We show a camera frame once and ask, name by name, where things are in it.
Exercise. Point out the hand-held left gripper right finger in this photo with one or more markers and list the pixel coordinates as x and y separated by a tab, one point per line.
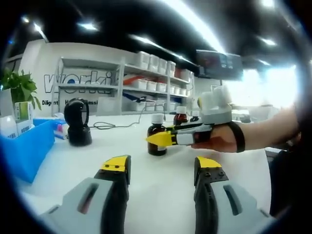
247	207

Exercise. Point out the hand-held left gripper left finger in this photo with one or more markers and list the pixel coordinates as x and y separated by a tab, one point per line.
97	204

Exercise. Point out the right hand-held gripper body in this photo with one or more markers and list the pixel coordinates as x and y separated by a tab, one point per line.
215	108

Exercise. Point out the small dark medicine bottle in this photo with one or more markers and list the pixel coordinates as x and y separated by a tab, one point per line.
194	118

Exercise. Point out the wide dark medicine bottle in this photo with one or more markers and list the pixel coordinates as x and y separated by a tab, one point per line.
156	129

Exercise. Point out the tall red medicine bottle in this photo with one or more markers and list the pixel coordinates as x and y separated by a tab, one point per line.
180	119

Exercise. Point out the white blue-print medicine box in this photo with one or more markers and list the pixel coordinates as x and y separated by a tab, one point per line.
14	128

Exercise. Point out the green white medicine box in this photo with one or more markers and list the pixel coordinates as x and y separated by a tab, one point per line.
24	112

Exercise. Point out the person's right hand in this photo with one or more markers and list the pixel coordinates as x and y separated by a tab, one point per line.
219	141

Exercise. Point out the hanging dark display screen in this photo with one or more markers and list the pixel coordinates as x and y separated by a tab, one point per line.
219	64

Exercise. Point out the black handheld tool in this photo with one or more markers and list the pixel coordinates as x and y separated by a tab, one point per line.
140	99

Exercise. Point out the white table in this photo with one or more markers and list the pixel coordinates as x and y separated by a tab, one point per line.
161	185

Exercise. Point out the person's dark clothing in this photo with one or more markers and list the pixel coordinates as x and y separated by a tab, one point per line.
290	185

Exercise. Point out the rows of white storage bins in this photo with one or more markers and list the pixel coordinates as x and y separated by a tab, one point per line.
156	84

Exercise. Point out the grey translucent panel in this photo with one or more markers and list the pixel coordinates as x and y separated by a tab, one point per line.
108	107

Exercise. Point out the grey metal shelving unit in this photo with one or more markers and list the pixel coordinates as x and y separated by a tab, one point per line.
120	85

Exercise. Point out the black barcode scanner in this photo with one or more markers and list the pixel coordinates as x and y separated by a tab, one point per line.
78	134

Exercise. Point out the small pink box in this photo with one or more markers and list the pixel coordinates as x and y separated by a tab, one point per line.
61	130

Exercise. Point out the blue plastic bin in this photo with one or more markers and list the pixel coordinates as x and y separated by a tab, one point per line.
26	151

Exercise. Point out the tall white carton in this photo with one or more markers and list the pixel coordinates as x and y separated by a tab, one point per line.
6	102

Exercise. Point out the green potted plant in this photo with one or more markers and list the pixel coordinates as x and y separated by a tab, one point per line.
20	85

